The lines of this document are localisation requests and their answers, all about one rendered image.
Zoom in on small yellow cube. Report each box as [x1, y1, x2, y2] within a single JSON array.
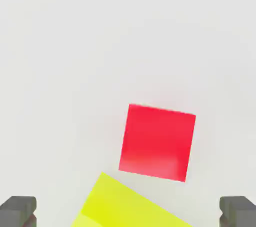
[[70, 171, 194, 227]]

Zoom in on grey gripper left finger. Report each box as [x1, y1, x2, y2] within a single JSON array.
[[0, 195, 38, 227]]

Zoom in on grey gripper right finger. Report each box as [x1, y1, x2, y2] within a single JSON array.
[[219, 195, 256, 227]]

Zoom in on small red cube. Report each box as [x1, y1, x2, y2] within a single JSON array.
[[118, 103, 197, 183]]

